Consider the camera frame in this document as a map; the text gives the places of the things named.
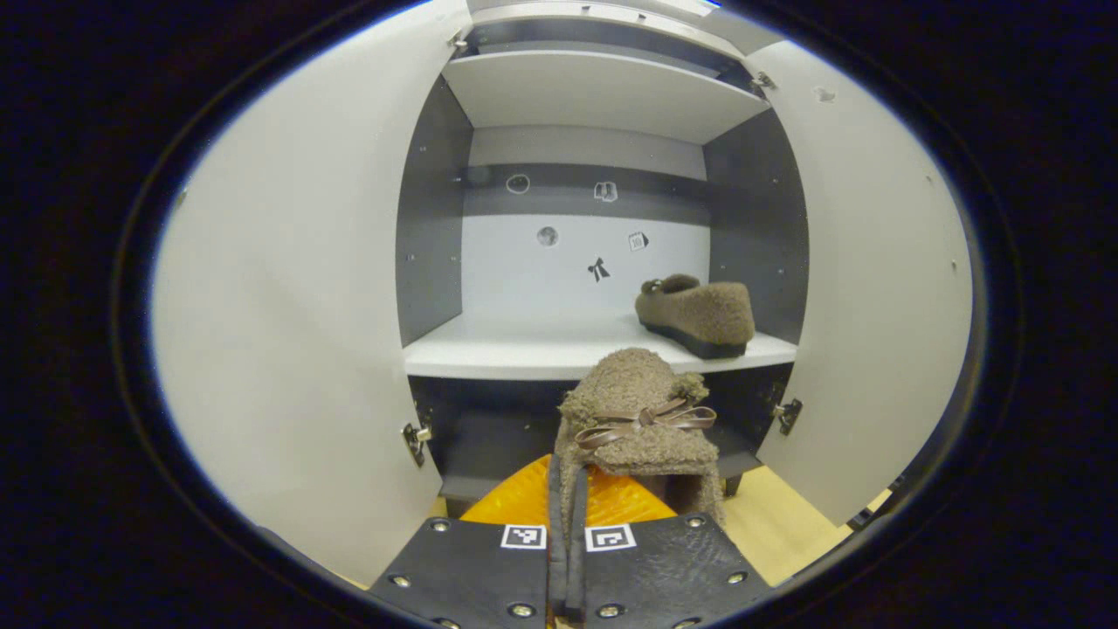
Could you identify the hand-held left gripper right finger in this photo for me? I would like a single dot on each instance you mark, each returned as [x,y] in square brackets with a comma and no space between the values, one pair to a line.
[664,568]

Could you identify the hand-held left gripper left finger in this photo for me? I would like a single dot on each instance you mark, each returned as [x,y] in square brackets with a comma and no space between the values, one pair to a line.
[472,568]

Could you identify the brown fuzzy shoe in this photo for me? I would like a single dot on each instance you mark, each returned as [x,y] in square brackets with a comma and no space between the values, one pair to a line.
[629,384]
[699,314]

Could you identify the grey shoe cabinet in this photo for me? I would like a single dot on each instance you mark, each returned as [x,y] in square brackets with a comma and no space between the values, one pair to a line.
[559,341]

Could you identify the grey shoe cabinet door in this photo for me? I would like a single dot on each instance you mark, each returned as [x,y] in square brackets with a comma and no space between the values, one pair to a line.
[288,306]
[865,279]

